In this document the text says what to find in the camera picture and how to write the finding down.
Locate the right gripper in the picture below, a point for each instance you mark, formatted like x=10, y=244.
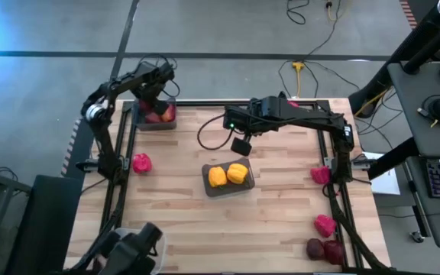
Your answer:
x=254, y=130

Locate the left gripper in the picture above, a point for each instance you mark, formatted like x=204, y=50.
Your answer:
x=152, y=89

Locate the red yellow apple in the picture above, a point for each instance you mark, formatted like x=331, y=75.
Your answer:
x=169, y=114

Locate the dark red apple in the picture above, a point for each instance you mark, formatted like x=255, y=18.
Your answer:
x=315, y=249
x=334, y=253
x=153, y=118
x=145, y=107

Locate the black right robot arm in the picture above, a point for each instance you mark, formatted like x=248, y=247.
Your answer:
x=319, y=120

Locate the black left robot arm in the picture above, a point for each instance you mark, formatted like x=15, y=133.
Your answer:
x=101, y=133

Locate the dark grey plastic bin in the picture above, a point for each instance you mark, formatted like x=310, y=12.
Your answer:
x=155, y=127
x=243, y=187

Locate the yellow bell pepper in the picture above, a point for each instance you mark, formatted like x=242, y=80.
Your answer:
x=217, y=176
x=237, y=173

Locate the striped warning tape strip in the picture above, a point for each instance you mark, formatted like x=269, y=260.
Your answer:
x=71, y=149
x=408, y=13

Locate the clear plastic bin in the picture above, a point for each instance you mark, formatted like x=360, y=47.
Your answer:
x=162, y=252

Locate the white paper sheet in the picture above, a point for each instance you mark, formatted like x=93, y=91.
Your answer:
x=386, y=185

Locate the black cabinet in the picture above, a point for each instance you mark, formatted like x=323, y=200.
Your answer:
x=44, y=229

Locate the dark metal side table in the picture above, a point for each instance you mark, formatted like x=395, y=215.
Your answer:
x=2, y=179

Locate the black tower fan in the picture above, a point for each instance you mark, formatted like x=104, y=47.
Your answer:
x=395, y=65

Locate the grey desk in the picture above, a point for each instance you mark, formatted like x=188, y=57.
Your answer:
x=415, y=114

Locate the desk caster wheel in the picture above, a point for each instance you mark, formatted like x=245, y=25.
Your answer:
x=417, y=237

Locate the black aluminium table frame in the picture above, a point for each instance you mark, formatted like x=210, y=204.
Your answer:
x=197, y=103

